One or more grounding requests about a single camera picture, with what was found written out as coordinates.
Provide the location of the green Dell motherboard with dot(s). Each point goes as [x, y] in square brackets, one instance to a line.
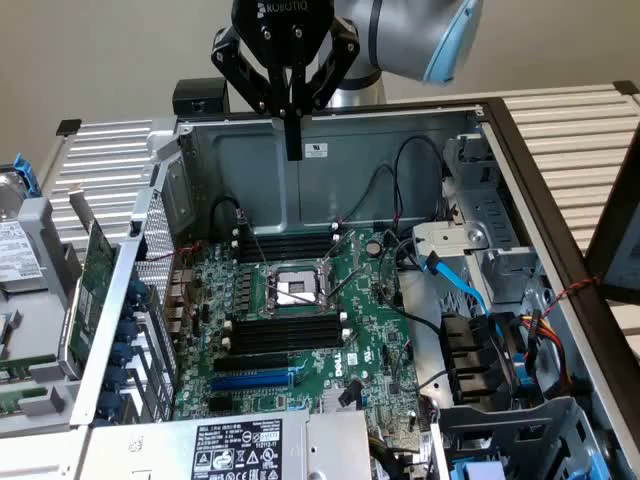
[370, 310]

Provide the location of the silver hard disk with label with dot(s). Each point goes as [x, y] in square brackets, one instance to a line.
[15, 250]

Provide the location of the metal socket cover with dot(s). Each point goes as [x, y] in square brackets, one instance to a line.
[350, 250]

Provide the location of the blue disk caddy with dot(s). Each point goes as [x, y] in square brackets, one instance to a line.
[27, 175]

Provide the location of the grey metal disk bay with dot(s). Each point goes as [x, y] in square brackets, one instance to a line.
[490, 210]

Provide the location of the blue plastic block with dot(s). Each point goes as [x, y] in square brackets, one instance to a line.
[480, 472]

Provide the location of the blue card retention clip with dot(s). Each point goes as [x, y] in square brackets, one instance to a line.
[121, 352]
[108, 404]
[136, 290]
[127, 331]
[117, 376]

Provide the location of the silver disk bay latch plate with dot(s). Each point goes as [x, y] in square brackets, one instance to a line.
[445, 235]

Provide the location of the long black expansion slot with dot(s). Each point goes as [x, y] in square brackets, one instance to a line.
[250, 362]

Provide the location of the black table corner cap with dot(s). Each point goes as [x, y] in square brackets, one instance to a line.
[67, 126]
[626, 87]

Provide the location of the round coin battery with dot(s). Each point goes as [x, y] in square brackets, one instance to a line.
[373, 246]

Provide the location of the blue expansion slot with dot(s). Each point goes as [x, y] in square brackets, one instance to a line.
[250, 382]

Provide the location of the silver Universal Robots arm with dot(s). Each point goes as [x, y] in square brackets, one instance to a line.
[400, 40]

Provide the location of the dark framed monitor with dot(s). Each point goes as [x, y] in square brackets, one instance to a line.
[600, 250]

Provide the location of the open grey PC case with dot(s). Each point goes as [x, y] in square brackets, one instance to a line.
[350, 190]

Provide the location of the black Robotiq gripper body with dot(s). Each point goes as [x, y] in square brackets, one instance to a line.
[282, 30]

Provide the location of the white case sticker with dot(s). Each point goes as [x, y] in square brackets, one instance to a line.
[316, 149]

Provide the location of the black box with port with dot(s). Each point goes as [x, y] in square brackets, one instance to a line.
[187, 97]

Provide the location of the short black expansion slot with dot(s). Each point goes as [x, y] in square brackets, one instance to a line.
[221, 405]

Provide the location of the silver chipset heatsink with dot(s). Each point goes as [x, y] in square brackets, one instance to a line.
[330, 400]

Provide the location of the silver power supply with label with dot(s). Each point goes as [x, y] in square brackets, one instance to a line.
[150, 450]

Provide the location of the green graphics card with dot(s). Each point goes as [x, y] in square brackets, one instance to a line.
[97, 250]

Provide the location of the CPU socket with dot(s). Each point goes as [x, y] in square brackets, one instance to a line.
[295, 287]

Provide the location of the black fan shroud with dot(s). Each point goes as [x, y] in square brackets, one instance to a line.
[465, 350]

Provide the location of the grey plastic drive cage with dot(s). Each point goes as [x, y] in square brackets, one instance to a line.
[500, 425]

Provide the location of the thin metal locking lever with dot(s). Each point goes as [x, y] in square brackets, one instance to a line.
[258, 248]
[295, 296]

